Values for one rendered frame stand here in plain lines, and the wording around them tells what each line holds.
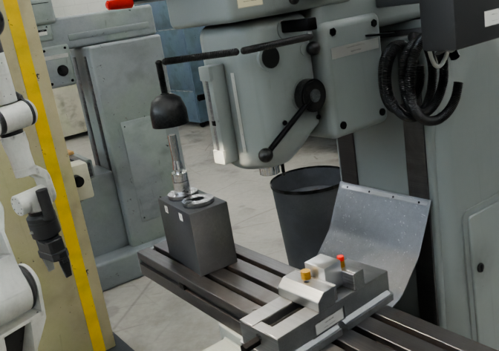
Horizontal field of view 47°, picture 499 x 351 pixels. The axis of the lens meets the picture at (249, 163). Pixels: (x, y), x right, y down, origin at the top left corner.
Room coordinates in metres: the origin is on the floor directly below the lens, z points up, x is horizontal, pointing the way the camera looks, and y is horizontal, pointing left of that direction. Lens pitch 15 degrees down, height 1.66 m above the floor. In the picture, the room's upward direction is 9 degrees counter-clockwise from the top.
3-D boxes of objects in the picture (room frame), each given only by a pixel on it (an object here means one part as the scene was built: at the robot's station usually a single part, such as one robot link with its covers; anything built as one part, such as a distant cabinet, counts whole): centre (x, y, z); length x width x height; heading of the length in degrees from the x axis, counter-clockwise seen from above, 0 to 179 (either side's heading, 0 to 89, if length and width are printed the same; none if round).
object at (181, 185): (1.63, 0.21, 1.19); 0.05 x 0.05 x 0.06
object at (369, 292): (1.14, -0.10, 1.02); 0.35 x 0.15 x 0.11; 127
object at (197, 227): (1.59, 0.18, 1.06); 0.22 x 0.12 x 0.20; 29
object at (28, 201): (1.69, 0.66, 1.17); 0.11 x 0.11 x 0.11; 49
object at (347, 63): (1.39, -0.21, 1.47); 0.24 x 0.19 x 0.26; 34
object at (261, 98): (1.28, -0.05, 1.47); 0.21 x 0.19 x 0.32; 34
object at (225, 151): (1.21, 0.05, 1.44); 0.04 x 0.04 x 0.21; 34
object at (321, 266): (1.16, -0.12, 1.07); 0.06 x 0.05 x 0.06; 37
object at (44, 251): (1.71, 0.66, 1.05); 0.13 x 0.10 x 0.12; 46
